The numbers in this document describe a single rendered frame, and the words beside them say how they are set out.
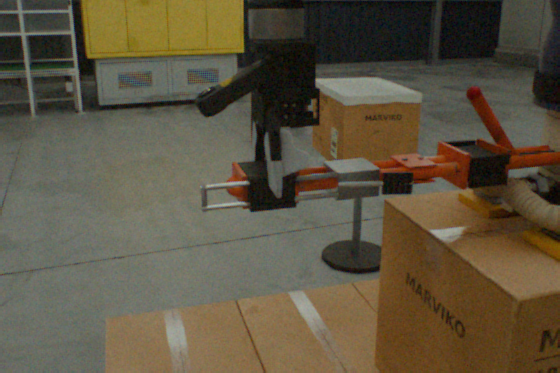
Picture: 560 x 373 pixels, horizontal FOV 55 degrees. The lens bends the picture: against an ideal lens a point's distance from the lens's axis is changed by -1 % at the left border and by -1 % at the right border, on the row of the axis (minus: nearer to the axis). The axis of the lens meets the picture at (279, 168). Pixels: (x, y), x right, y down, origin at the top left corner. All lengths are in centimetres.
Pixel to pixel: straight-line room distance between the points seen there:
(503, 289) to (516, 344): 8
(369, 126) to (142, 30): 555
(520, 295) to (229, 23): 752
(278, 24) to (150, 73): 731
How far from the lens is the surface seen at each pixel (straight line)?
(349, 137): 272
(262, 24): 73
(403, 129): 281
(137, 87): 802
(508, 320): 85
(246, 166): 80
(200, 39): 805
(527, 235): 100
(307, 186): 79
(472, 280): 90
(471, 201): 111
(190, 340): 163
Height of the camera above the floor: 146
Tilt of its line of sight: 17 degrees down
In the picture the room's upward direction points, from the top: straight up
